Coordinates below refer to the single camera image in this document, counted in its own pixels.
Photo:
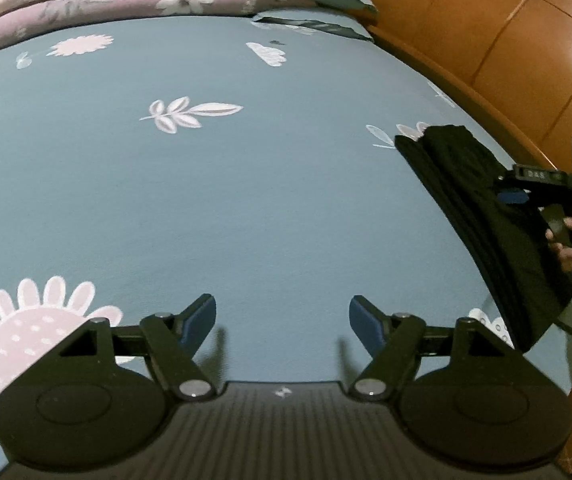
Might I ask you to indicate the wooden bed frame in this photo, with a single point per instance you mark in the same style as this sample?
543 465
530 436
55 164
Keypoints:
516 35

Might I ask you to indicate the purple floral quilt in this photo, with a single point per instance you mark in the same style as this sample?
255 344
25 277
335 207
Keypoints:
116 7

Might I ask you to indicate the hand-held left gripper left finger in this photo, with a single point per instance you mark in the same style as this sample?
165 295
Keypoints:
198 320

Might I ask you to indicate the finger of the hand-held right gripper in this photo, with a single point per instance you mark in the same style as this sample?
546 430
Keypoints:
513 196

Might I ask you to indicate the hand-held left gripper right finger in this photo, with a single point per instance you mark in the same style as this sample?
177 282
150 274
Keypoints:
366 322

